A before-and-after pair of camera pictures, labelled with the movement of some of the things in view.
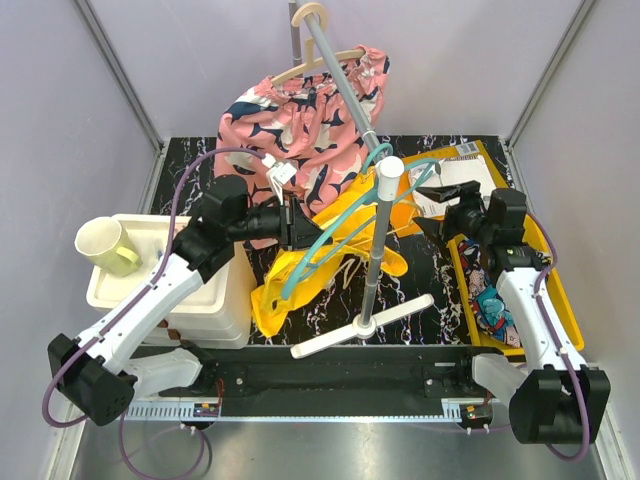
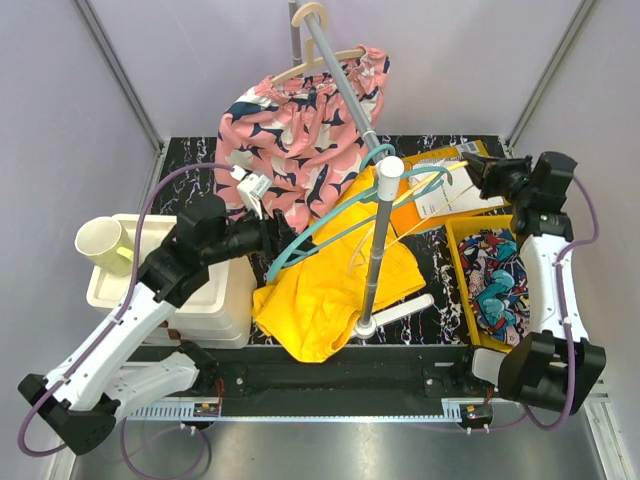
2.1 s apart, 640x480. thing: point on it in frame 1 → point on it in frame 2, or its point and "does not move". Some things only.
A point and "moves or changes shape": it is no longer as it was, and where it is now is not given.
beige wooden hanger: (310, 45) does not move
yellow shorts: (352, 224) moves or changes shape
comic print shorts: (491, 312) does not move
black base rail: (276, 382) does not move
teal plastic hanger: (308, 247) → (444, 176)
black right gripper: (439, 231) → (490, 170)
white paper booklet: (446, 172) does not move
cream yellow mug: (108, 244) does not move
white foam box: (220, 313) does not move
